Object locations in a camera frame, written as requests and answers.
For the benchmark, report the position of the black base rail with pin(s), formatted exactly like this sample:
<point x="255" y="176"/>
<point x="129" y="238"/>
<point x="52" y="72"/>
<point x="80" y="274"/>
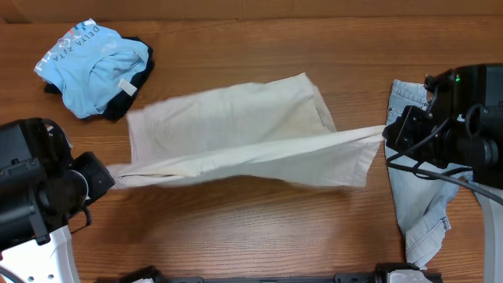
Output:
<point x="383" y="273"/>

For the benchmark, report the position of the beige khaki shorts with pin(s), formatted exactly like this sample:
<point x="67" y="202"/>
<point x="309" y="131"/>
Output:
<point x="281" y="130"/>

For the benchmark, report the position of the light blue folded t-shirt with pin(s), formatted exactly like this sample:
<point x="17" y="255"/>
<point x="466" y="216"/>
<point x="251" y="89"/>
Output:
<point x="90" y="67"/>

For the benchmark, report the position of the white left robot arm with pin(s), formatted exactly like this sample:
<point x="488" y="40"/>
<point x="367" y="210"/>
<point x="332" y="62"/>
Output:
<point x="42" y="188"/>

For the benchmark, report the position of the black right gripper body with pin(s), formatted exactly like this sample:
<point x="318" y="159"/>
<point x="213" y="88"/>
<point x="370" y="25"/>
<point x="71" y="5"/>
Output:
<point x="405" y="131"/>

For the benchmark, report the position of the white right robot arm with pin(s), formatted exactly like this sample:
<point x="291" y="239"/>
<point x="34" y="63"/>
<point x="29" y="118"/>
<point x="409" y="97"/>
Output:
<point x="472" y="97"/>

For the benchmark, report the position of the black folded garment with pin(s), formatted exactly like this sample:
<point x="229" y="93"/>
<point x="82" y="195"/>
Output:
<point x="129" y="90"/>

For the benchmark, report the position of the light blue denim jeans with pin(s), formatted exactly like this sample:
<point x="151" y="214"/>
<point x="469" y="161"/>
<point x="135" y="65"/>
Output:
<point x="420" y="204"/>

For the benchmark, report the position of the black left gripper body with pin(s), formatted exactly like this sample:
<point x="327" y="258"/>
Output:
<point x="97" y="178"/>

